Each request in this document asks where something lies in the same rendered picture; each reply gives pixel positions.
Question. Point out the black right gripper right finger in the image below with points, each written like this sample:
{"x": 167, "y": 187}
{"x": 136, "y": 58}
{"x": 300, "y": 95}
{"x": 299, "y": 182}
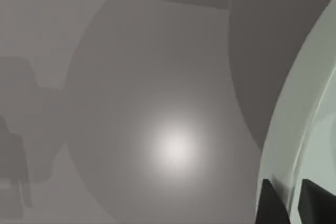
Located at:
{"x": 317, "y": 205}

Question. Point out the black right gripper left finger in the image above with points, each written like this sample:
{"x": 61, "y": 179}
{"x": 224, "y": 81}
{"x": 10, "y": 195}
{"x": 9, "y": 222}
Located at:
{"x": 271, "y": 205}

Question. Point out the white round plate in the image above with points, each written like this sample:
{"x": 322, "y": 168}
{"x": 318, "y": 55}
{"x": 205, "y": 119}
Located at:
{"x": 302, "y": 95}

